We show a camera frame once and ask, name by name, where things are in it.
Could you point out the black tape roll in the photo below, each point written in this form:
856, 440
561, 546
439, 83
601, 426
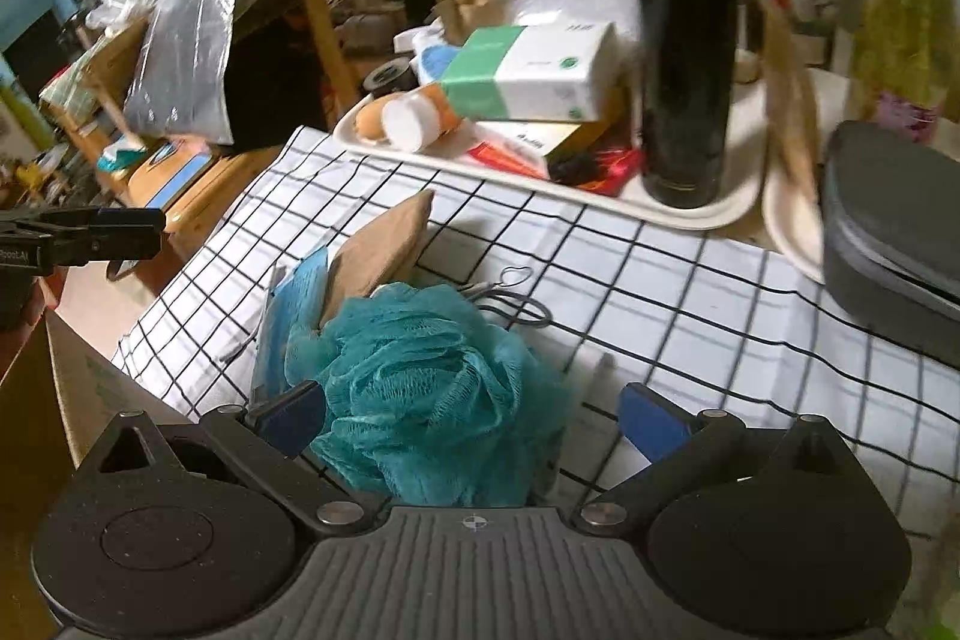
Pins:
388, 76

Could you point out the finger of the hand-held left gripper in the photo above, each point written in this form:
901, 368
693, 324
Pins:
112, 231

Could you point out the wooden chair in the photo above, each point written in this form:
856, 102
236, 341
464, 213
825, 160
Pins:
225, 183

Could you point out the brown cardboard box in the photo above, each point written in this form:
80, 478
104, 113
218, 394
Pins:
71, 377

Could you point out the teal cloth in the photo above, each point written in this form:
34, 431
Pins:
120, 153

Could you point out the glass vase with bamboo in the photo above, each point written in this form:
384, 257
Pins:
900, 25

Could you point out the teal mesh bath loofah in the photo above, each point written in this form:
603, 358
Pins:
427, 377

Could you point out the red snack packet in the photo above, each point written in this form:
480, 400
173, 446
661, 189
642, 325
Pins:
607, 168

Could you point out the white blue spray bottle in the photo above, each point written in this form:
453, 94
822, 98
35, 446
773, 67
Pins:
433, 61

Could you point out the white plate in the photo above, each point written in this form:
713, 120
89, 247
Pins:
791, 220

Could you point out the silver foil bag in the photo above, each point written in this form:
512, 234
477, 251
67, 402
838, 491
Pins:
195, 25

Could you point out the blue face mask pack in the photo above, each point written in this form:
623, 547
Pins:
294, 302

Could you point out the brown paper pouch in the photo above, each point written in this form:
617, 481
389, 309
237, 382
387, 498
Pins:
375, 257

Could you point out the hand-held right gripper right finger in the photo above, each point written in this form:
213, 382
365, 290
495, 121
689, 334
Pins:
652, 426

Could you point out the red white flat box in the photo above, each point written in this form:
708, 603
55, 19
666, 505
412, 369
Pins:
517, 149

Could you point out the wooden side table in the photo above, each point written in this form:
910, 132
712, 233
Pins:
112, 63

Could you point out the white plastic tray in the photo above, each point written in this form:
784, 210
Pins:
720, 212

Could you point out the blue phone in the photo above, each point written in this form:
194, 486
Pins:
180, 179

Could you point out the grey zip case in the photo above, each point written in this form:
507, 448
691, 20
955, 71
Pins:
877, 220

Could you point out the beige egg-shaped sponge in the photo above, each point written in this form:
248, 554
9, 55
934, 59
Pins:
369, 123

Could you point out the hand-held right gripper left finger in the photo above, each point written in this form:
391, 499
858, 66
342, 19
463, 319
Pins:
292, 419

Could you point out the tall brown paper bag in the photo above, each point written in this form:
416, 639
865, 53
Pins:
787, 100

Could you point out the black thermos bottle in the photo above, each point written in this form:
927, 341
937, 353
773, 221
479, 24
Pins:
686, 85

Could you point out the green white tissue box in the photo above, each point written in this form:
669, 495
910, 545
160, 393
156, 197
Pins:
525, 70

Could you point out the white black checked tablecloth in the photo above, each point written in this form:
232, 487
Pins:
675, 325

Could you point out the orange bottle with white cap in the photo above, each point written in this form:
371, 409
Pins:
409, 123

